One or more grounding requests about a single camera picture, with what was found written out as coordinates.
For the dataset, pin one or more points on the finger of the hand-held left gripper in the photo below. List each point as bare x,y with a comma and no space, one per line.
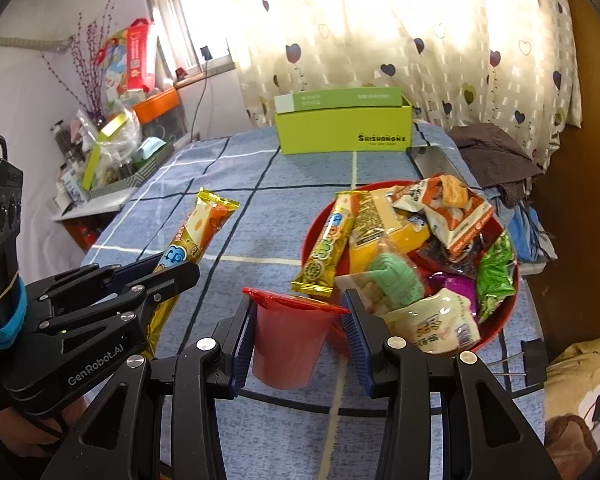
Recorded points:
170,280
80,280

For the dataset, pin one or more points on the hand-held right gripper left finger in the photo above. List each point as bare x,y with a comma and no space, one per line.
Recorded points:
242,345

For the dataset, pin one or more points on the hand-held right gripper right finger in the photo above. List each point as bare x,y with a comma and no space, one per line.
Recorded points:
357,345

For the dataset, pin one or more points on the gold snack bar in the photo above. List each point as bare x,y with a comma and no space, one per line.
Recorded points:
325,250
200,235

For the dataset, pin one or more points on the white green snack packet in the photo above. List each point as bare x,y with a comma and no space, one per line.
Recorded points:
435,327

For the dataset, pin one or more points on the purple snack packet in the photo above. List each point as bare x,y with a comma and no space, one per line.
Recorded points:
455,285

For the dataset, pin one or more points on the dark snack packet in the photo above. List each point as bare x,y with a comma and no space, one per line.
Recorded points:
440,255

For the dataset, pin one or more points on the red plastic basket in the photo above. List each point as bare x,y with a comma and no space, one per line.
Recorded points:
502,322

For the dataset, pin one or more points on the orange white cracker packet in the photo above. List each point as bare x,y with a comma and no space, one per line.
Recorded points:
450,215

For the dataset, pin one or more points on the person's left hand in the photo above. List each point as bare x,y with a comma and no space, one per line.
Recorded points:
15,432

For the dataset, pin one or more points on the white side table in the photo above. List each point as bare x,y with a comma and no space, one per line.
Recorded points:
95,207

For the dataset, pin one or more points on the striped pattern tray box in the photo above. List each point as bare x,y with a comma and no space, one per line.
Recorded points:
140,175

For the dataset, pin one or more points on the yellow-green card strip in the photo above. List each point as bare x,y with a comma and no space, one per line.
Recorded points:
90,170

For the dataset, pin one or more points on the teal packet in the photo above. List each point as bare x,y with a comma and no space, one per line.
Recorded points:
152,147

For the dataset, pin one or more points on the clear plastic bag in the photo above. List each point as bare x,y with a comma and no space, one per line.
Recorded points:
120,145

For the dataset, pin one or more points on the dark pump bottle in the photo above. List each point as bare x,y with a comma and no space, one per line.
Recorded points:
60,140

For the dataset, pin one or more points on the blue checked tablecloth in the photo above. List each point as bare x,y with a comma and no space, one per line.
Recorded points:
280,185

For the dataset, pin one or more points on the black binder clip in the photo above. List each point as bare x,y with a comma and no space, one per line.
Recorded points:
532,355

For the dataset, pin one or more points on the orange storage box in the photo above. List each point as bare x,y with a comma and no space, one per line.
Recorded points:
155,102

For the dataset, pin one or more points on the grey flat device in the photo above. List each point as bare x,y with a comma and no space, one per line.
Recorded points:
435,162

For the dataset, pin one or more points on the blue cloth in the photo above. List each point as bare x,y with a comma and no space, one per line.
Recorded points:
525,232

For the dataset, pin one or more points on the colourful printed bag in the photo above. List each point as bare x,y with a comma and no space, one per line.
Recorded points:
112,70

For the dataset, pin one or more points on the green cardboard box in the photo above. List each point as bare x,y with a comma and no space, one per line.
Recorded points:
330,132

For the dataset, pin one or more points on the cream printed bedding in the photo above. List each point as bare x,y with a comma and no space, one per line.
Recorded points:
575,385

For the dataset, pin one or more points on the red carton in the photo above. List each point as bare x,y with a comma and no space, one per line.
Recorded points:
137,55

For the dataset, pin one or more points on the dark brown cloth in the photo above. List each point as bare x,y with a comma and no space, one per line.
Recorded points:
495,155

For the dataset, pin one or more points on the window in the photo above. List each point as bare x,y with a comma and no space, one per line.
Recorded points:
195,10

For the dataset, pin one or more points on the wooden wardrobe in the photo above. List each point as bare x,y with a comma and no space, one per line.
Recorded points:
595,160

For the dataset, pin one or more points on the heart print curtain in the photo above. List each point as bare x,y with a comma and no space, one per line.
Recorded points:
380,35

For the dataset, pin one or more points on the black wall charger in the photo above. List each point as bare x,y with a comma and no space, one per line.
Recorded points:
206,53

